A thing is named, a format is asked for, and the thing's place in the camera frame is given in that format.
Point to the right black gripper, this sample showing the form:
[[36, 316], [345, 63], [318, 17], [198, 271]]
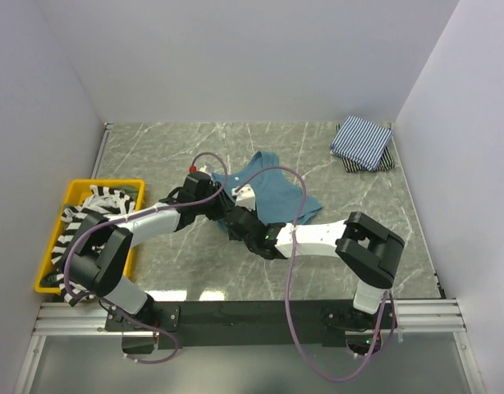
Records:
[[233, 235]]

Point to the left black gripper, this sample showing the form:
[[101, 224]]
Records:
[[224, 201]]

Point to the teal ribbed tank top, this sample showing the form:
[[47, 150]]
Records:
[[277, 199]]

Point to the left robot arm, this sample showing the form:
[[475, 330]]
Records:
[[94, 262]]

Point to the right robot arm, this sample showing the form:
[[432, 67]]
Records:
[[370, 250]]

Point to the black white striped garment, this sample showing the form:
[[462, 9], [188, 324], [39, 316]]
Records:
[[104, 200]]

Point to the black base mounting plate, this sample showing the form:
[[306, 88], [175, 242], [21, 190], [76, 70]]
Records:
[[330, 323]]

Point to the yellow plastic bin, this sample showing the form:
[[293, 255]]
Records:
[[77, 191]]

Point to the blue white striped folded garment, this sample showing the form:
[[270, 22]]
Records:
[[361, 141]]

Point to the dark striped folded garment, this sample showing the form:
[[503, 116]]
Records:
[[386, 163]]

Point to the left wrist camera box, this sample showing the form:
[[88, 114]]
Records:
[[206, 168]]

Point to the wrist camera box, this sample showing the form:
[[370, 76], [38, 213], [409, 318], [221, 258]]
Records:
[[206, 168], [244, 197]]

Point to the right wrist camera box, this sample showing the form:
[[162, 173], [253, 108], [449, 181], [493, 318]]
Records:
[[244, 197]]

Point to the aluminium rail frame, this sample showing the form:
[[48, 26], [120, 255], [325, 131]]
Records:
[[413, 316]]

